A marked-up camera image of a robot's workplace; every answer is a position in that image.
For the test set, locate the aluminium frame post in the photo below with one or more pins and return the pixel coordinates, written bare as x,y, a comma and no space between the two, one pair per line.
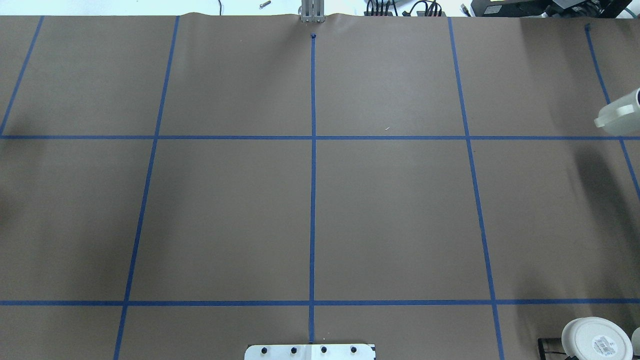
312,11

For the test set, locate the white mounting plate with bolts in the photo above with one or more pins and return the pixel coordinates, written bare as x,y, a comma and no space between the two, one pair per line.
336,351

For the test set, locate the pale green ceramic mug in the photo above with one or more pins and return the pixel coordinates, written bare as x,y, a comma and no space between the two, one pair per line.
622,116

